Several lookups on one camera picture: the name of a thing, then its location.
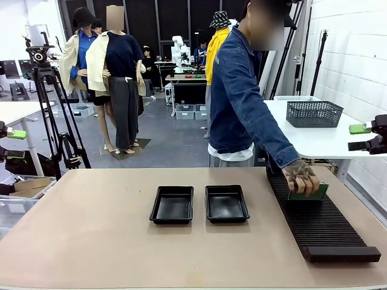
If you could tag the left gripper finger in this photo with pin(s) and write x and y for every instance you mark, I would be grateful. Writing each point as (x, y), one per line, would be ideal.
(13, 154)
(16, 134)

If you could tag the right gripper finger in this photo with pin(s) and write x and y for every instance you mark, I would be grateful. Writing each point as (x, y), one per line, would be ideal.
(358, 129)
(358, 146)

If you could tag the green perforated circuit board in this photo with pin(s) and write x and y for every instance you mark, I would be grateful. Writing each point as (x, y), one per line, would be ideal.
(317, 194)

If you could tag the black plastic ESD tray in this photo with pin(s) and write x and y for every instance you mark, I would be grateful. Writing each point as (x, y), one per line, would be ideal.
(171, 207)
(226, 205)

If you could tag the person's right denim forearm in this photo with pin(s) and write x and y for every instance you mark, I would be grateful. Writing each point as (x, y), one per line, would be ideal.
(282, 148)

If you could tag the person's tattooed right hand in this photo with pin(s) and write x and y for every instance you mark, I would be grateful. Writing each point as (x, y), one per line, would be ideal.
(302, 176)

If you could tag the black bag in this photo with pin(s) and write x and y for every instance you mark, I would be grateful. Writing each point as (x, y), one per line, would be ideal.
(24, 166)

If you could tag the white desk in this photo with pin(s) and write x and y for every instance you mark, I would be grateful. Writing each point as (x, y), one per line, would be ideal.
(15, 111)

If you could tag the brown cardboard box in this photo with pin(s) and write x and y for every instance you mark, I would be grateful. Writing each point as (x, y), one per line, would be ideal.
(30, 184)

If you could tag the white side table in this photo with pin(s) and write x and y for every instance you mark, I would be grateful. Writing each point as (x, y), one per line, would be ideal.
(317, 142)

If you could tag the black step stool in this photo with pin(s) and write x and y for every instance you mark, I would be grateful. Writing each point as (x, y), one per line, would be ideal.
(18, 91)

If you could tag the grey plastic mesh basket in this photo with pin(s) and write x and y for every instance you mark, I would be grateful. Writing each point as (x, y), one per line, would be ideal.
(314, 114)

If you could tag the clear plastic bin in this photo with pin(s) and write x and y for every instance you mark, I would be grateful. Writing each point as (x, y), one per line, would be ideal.
(12, 211)

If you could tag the black office chair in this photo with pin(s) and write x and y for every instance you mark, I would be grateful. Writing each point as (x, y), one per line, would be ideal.
(9, 69)
(25, 67)

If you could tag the clear floor bin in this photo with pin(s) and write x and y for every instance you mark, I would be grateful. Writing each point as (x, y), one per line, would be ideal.
(81, 111)

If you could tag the clear plastic container lid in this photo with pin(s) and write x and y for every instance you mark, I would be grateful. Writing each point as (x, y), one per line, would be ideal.
(296, 98)

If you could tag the thin black tripod stand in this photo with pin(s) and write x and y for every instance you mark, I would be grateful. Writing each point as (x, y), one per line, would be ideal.
(320, 60)

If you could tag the black slotted board rack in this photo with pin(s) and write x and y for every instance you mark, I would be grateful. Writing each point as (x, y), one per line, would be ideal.
(326, 229)

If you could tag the black light stand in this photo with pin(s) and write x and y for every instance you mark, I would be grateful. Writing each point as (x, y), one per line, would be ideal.
(289, 42)

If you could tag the mannequin in blue shirt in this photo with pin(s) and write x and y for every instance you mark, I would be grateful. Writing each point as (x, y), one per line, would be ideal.
(83, 45)

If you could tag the dark floor mat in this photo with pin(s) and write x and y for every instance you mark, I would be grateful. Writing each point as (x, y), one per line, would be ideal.
(142, 143)

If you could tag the person in denim jacket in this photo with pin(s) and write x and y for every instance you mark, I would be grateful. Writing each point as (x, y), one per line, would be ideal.
(232, 105)

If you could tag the mannequin in navy top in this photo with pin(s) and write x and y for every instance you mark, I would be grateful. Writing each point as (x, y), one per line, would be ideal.
(121, 54)

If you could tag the black brimmed hat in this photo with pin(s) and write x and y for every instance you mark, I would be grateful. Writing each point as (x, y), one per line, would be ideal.
(83, 18)

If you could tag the dark haired background person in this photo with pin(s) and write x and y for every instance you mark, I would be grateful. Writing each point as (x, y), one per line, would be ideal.
(96, 26)

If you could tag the seated person in black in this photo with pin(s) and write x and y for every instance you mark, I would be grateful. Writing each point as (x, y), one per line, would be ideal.
(148, 62)

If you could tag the grey clear storage box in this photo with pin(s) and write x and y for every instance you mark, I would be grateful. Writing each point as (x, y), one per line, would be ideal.
(184, 111)
(200, 111)

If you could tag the black cabinet under table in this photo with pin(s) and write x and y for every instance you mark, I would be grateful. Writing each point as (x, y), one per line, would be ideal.
(189, 93)

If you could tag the person in blue shirt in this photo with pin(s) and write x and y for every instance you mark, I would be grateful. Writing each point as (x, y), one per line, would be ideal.
(200, 52)

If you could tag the black white bucket hat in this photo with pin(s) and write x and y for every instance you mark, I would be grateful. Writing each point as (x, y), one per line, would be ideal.
(220, 19)

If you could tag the background work table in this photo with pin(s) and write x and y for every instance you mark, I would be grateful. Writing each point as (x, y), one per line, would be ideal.
(185, 78)

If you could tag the small white background robot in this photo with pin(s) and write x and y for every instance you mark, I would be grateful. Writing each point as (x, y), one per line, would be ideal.
(178, 48)

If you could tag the black camera tripod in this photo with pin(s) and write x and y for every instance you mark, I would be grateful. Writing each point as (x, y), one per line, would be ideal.
(69, 157)

